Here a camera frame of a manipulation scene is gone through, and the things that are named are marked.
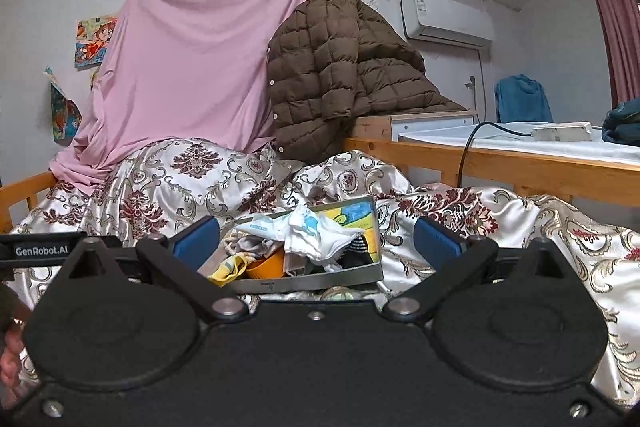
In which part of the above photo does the red curtain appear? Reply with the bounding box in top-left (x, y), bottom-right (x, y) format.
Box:
top-left (585, 0), bottom-right (640, 108)

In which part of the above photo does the white cloth with blue print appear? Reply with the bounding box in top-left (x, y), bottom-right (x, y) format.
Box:
top-left (285, 206), bottom-right (366, 273)

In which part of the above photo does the dark striped sock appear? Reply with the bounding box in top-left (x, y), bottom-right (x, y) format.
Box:
top-left (340, 234), bottom-right (375, 270)

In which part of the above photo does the white power strip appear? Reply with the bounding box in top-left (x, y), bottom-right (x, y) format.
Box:
top-left (531, 122), bottom-right (592, 142)

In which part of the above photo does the wooden bed frame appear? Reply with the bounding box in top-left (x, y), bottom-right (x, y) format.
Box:
top-left (0, 112), bottom-right (640, 233)

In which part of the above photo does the white air conditioner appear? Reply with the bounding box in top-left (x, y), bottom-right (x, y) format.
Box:
top-left (400, 0), bottom-right (496, 48)

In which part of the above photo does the brown quilted jacket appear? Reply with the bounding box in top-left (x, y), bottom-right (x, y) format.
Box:
top-left (267, 0), bottom-right (468, 160)

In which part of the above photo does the blue hanging garment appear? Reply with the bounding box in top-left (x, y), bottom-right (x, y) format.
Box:
top-left (495, 74), bottom-right (553, 124)

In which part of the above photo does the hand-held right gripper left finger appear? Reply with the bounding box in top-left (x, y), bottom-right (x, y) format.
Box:
top-left (60, 217), bottom-right (251, 322)

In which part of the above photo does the person's left hand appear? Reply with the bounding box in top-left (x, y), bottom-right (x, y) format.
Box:
top-left (0, 287), bottom-right (31, 389)

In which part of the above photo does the orange ribbed cup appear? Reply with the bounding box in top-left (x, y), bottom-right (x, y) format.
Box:
top-left (245, 252), bottom-right (286, 280)

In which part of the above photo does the yellow striped towel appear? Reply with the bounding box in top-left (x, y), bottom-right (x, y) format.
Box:
top-left (207, 254), bottom-right (249, 288)

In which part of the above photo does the black cable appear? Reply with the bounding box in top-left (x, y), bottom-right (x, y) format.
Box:
top-left (460, 122), bottom-right (533, 188)

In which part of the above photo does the grey cloth with string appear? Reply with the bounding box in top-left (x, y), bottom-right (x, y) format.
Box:
top-left (225, 232), bottom-right (273, 260)

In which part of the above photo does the dark teal clothing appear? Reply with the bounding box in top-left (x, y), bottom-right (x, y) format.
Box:
top-left (602, 99), bottom-right (640, 142)

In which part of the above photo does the orange cartoon wall poster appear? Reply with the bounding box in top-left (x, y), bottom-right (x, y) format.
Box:
top-left (75, 17), bottom-right (118, 68)

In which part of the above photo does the floral patterned satin blanket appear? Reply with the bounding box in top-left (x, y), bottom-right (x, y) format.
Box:
top-left (0, 137), bottom-right (640, 408)

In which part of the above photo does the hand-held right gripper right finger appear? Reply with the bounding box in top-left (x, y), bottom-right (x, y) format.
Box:
top-left (382, 216), bottom-right (581, 322)

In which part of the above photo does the white cabinet panel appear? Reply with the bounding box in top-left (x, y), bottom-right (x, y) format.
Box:
top-left (390, 112), bottom-right (476, 142)

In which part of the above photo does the pink bed sheet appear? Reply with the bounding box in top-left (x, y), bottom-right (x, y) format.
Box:
top-left (50, 0), bottom-right (323, 198)

